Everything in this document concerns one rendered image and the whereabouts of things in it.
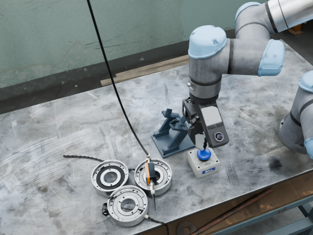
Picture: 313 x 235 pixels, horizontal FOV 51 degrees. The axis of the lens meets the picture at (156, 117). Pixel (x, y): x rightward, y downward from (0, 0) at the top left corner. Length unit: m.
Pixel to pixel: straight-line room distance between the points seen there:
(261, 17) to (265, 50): 0.12
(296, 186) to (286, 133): 0.31
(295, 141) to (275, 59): 0.40
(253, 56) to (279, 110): 0.51
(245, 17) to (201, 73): 0.18
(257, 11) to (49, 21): 1.76
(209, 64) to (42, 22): 1.80
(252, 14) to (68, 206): 0.68
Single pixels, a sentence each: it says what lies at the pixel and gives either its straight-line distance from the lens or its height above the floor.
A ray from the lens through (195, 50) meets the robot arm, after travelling 0.68.
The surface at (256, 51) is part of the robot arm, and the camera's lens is 0.69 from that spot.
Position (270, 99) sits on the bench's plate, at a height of 0.80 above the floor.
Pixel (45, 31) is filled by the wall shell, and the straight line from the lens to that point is 2.40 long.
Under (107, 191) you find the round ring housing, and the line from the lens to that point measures 0.91.
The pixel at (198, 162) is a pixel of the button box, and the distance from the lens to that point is 0.93.
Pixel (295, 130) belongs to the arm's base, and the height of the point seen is 0.86.
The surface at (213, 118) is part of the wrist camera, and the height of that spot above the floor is 1.04.
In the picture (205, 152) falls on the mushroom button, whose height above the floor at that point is 0.87.
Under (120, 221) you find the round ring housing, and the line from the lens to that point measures 0.86.
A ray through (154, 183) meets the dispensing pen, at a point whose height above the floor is 0.84.
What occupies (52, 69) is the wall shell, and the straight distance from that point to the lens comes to 2.56.
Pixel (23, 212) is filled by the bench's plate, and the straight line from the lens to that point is 0.99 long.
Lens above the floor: 1.59
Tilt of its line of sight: 46 degrees down
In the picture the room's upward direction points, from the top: 5 degrees counter-clockwise
